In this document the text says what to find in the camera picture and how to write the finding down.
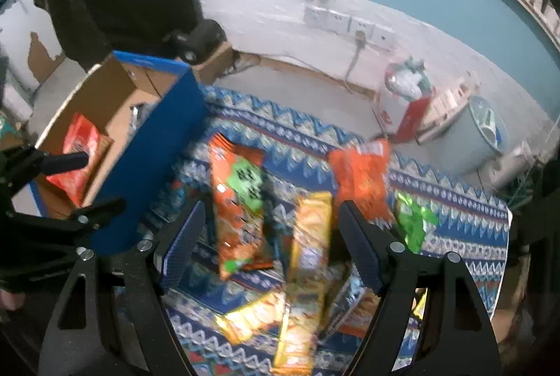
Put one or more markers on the person's left hand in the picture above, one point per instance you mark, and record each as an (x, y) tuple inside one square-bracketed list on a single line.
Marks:
[(9, 300)]

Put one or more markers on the small yellow snack packet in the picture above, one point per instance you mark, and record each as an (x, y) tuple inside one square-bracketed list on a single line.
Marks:
[(420, 306)]

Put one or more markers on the red orange fries snack bag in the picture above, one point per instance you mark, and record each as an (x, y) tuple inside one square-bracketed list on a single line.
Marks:
[(358, 179)]

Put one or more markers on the small brown cardboard box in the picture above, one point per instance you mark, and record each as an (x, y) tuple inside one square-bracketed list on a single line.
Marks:
[(216, 67)]

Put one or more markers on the orange snack bag white label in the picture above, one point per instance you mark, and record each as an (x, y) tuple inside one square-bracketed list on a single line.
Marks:
[(83, 140)]

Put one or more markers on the long yellow biscuit packet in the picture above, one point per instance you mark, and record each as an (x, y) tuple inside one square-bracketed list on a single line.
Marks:
[(306, 236)]

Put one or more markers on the grey round bin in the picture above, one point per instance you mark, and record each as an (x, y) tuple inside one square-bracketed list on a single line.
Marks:
[(472, 135)]

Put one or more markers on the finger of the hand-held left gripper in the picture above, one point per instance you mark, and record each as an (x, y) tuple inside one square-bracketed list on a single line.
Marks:
[(98, 212), (65, 161)]

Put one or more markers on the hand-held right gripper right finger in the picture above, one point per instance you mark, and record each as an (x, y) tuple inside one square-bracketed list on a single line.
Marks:
[(363, 245)]

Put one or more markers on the white wall socket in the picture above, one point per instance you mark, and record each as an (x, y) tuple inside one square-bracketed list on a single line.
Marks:
[(361, 25), (315, 15), (337, 22), (383, 36)]

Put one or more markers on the pale cardboard packaging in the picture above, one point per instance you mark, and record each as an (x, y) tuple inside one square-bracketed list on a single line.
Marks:
[(446, 100)]

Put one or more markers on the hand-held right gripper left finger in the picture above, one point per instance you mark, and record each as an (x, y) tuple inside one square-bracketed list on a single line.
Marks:
[(181, 245)]

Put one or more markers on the clear plastic bag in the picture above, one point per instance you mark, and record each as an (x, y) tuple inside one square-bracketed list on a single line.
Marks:
[(407, 74)]

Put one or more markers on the blue patterned tablecloth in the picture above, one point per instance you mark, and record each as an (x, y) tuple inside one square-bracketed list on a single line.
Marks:
[(459, 236)]

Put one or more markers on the orange snack packet green label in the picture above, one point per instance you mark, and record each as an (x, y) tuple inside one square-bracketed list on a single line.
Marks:
[(236, 227)]

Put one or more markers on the orange yellow snack packet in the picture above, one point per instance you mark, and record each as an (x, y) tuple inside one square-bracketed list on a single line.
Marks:
[(253, 317)]

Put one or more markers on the blue-sided cardboard box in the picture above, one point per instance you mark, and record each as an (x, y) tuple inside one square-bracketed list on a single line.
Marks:
[(153, 166)]

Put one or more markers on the black camera device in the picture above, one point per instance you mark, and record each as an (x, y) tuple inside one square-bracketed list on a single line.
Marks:
[(201, 37)]

